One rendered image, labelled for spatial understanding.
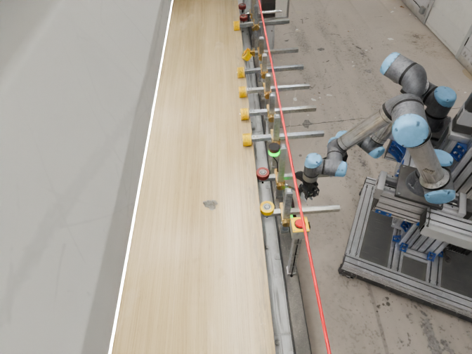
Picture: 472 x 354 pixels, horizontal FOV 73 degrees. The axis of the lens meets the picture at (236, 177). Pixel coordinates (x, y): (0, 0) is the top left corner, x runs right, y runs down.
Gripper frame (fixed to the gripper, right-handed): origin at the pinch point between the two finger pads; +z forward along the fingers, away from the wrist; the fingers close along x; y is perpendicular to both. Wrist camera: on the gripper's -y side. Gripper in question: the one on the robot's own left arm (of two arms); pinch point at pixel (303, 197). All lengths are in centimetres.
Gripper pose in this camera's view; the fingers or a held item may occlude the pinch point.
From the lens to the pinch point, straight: 183.1
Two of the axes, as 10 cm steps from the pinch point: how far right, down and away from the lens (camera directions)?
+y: 3.8, 7.1, -5.9
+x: 9.2, -3.4, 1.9
